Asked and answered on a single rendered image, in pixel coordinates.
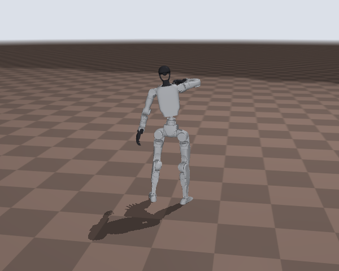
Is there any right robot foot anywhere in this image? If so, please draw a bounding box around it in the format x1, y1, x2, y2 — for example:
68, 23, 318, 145
180, 196, 193, 205

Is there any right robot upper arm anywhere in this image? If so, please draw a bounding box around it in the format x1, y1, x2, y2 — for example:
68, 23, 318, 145
177, 80, 201, 93

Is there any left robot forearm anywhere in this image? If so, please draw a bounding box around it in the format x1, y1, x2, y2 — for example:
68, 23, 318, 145
138, 108, 148, 131

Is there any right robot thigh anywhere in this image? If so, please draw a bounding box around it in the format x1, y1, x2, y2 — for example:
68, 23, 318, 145
177, 129, 190, 172

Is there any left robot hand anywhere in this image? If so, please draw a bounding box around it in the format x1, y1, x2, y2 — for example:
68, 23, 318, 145
136, 129, 144, 146

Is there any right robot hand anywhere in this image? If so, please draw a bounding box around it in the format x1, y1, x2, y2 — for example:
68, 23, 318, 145
172, 78, 186, 85

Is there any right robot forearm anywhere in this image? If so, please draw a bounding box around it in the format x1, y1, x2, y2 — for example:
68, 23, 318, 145
184, 78, 199, 83

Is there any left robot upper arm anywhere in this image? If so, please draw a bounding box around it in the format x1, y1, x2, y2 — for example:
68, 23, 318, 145
143, 88, 157, 115

